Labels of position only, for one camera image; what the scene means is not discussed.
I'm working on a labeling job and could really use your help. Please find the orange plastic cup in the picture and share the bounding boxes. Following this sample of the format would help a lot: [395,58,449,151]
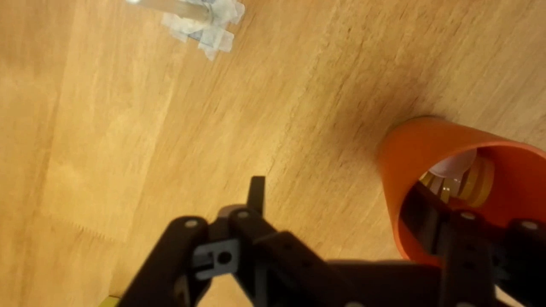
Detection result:
[374,114,546,269]

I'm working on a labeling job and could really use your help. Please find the yellow plastic coin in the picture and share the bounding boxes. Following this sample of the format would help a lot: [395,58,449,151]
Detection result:
[449,151,499,208]

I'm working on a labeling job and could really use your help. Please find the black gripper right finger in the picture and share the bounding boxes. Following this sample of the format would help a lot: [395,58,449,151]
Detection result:
[405,184,546,307]

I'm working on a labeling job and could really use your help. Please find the clear plastic wrapper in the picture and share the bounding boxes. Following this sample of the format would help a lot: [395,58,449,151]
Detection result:
[161,0,248,61]

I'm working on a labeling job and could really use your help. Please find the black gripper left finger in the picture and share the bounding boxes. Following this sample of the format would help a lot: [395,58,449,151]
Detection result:
[116,175,321,307]

